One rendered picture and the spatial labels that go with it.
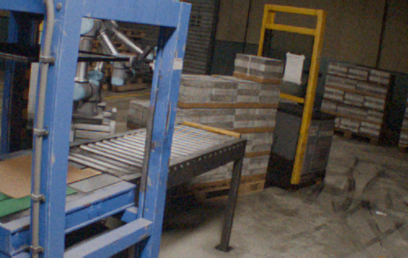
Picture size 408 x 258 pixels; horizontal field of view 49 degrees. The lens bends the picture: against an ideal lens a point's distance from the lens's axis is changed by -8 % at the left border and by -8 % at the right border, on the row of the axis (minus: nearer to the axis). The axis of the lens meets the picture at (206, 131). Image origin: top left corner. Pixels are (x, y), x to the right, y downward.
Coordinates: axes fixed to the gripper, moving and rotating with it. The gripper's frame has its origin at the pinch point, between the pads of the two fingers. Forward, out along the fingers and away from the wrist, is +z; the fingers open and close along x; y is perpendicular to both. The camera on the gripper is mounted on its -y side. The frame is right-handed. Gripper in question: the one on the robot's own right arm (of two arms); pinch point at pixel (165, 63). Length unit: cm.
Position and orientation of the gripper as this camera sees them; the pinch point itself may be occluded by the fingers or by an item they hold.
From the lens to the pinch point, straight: 287.1
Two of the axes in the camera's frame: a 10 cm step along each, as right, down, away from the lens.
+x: -2.5, 0.2, -9.7
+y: -1.8, 9.8, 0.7
